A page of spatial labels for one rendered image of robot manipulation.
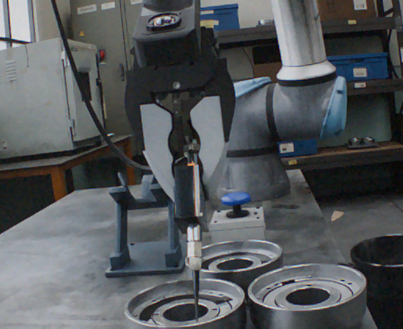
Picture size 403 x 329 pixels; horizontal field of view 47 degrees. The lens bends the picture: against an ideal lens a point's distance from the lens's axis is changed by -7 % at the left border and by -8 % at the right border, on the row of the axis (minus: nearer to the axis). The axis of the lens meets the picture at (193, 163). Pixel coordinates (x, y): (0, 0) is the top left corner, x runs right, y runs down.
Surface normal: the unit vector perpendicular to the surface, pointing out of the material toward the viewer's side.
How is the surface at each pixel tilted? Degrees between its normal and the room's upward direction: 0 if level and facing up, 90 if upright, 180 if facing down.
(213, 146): 90
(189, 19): 32
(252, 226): 90
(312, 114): 99
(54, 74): 90
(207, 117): 90
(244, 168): 73
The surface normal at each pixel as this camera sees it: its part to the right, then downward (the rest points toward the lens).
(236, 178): -0.54, -0.13
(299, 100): -0.55, 0.37
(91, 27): -0.13, 0.14
